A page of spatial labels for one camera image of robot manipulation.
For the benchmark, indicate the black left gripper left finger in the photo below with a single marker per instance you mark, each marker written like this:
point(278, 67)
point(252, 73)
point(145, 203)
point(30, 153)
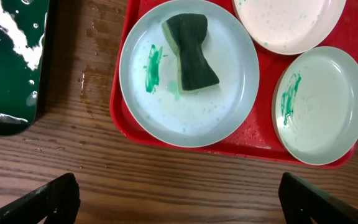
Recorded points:
point(55, 202)

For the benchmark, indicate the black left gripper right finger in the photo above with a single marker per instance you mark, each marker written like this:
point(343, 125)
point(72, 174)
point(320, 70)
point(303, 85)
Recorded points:
point(303, 202)

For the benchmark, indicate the green yellow sponge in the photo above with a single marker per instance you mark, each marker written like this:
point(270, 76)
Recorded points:
point(185, 34)

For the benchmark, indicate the black water tray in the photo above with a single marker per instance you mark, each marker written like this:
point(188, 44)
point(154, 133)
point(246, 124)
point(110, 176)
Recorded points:
point(26, 36)

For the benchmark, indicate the red plastic tray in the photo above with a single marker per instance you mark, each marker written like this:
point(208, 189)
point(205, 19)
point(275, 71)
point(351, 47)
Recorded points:
point(255, 138)

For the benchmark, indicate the light blue right plate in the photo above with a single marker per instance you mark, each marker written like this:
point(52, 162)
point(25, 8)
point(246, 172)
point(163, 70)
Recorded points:
point(315, 106)

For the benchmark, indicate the light blue plate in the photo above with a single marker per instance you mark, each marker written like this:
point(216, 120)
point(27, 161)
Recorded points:
point(148, 77)
point(315, 106)

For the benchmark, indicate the light blue left plate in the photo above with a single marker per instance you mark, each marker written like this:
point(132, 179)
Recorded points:
point(148, 77)

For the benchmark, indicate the white plate at back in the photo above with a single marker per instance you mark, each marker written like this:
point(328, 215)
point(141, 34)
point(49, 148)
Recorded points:
point(288, 27)

